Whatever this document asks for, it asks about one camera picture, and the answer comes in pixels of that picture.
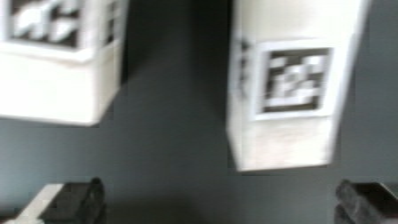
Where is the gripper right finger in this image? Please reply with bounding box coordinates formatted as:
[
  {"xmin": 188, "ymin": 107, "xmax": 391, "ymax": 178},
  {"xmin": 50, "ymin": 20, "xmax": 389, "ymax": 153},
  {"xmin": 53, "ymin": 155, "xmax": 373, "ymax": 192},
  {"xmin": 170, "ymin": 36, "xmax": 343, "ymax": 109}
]
[{"xmin": 334, "ymin": 180, "xmax": 398, "ymax": 224}]

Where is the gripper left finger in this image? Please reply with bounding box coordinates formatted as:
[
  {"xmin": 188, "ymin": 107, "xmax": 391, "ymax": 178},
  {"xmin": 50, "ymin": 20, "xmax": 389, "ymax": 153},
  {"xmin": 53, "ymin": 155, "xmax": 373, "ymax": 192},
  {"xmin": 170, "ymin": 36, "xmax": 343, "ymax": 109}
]
[{"xmin": 0, "ymin": 178, "xmax": 106, "ymax": 224}]

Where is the white leg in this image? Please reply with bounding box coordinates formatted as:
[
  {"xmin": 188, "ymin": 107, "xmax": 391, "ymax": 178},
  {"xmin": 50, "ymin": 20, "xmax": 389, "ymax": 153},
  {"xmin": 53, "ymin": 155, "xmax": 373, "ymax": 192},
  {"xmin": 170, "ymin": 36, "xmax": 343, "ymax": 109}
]
[
  {"xmin": 227, "ymin": 0, "xmax": 373, "ymax": 172},
  {"xmin": 0, "ymin": 0, "xmax": 130, "ymax": 126}
]

